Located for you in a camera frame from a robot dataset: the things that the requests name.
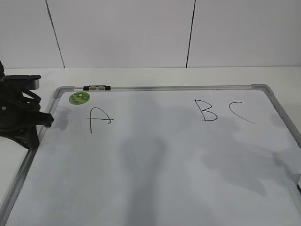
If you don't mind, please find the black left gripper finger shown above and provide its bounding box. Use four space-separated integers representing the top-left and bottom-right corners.
0 128 40 149
33 112 53 128

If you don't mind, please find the round green magnet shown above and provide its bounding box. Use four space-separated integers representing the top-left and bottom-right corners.
69 91 90 105

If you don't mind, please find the black hanging clip on frame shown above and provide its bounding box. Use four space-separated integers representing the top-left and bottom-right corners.
83 85 111 91

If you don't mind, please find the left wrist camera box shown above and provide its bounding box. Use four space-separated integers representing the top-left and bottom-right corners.
7 75 41 90

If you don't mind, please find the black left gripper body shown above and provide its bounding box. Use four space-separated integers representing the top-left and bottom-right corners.
0 79 41 131

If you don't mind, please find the white board with grey frame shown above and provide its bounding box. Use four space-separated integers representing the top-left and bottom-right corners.
0 84 301 226

